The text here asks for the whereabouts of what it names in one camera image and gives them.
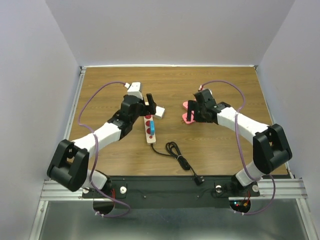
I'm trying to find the small pink plug adapter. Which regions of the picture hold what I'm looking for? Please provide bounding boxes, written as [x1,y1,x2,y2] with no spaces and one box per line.
[182,111,196,125]

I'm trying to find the blue plug adapter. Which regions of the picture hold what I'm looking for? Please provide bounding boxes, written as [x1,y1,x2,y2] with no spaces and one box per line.
[149,120,155,136]

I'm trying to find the white red power strip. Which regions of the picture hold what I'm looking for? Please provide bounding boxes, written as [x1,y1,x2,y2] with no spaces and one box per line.
[143,115,157,145]

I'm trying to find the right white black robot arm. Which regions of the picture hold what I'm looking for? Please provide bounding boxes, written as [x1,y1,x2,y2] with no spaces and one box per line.
[183,89,293,195]

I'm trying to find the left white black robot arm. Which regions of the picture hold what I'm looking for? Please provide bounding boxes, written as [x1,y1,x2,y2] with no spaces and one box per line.
[46,93,157,197]

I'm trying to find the pink triangular power socket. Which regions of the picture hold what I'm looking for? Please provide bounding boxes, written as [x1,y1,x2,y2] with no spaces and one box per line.
[182,101,188,110]

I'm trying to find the white charger block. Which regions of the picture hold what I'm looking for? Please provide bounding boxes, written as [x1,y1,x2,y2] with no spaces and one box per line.
[153,106,165,119]

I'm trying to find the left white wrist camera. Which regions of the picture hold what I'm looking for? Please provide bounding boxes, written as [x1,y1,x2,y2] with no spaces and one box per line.
[127,82,143,100]

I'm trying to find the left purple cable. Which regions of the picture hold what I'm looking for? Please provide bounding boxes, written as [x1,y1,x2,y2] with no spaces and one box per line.
[78,81,131,218]

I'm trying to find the purple cable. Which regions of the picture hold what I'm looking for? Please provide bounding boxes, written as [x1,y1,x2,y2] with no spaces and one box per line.
[78,81,131,218]
[199,79,277,216]

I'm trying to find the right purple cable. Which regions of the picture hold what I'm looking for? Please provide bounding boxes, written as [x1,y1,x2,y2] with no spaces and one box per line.
[199,79,277,216]

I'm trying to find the black power strip cord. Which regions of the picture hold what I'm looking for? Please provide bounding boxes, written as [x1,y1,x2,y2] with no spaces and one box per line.
[149,141,206,187]

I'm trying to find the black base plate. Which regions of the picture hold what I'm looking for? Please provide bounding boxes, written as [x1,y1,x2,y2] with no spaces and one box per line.
[81,175,261,210]

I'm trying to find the aluminium frame rails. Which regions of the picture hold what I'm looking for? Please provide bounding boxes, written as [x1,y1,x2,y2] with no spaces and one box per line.
[29,65,87,240]

